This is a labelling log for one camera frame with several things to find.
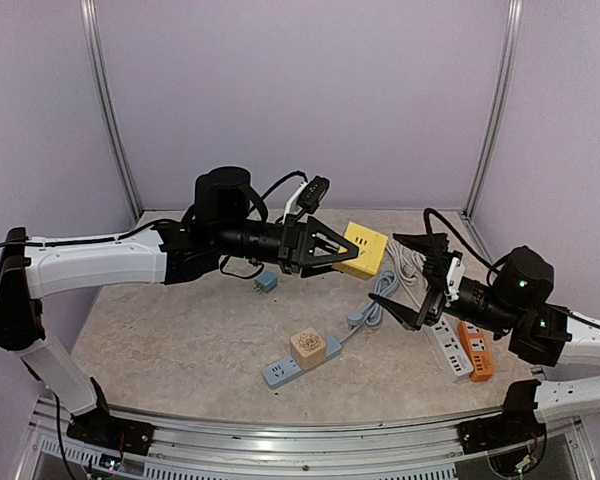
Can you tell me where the blue power strip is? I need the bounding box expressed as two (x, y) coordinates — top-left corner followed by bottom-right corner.
(261, 335), (342, 390)

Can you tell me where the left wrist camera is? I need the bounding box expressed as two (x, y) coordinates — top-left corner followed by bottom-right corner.
(283, 176), (330, 217)

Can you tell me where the yellow cube socket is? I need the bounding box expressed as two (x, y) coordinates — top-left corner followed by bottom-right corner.
(333, 221), (389, 280)

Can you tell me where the left aluminium post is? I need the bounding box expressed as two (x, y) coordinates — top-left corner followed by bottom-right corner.
(80, 0), (144, 220)

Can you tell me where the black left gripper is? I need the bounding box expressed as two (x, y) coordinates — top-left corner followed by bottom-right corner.
(213, 212), (360, 278)

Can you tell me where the small blue plug adapter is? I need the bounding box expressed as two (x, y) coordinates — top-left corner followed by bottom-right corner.
(254, 270), (278, 293)

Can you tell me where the beige cube socket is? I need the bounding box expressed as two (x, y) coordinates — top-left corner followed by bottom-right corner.
(289, 327), (327, 370)

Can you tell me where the orange power strip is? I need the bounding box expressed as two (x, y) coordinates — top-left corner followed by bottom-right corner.
(457, 321), (495, 383)

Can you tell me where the aluminium front rail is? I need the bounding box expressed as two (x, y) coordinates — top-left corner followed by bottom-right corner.
(27, 397), (589, 480)

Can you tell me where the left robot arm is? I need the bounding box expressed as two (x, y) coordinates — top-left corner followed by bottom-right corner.
(0, 166), (359, 445)

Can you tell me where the white power strip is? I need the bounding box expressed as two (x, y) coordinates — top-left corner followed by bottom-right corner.
(426, 318), (474, 384)

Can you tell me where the aluminium post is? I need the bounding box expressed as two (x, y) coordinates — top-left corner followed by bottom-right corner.
(463, 0), (524, 223)
(80, 0), (144, 220)

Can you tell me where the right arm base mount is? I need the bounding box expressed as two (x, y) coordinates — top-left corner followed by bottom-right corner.
(457, 396), (547, 454)

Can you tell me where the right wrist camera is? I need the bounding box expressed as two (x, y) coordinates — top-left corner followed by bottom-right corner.
(445, 256), (465, 303)

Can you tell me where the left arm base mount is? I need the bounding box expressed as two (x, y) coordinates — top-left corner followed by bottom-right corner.
(67, 401), (155, 456)

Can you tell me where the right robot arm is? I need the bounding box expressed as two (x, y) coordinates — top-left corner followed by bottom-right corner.
(370, 234), (600, 444)

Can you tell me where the right aluminium post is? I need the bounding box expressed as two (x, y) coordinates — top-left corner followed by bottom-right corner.
(463, 0), (524, 223)

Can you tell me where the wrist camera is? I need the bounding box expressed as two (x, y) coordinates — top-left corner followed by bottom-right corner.
(445, 256), (465, 303)
(283, 176), (330, 217)

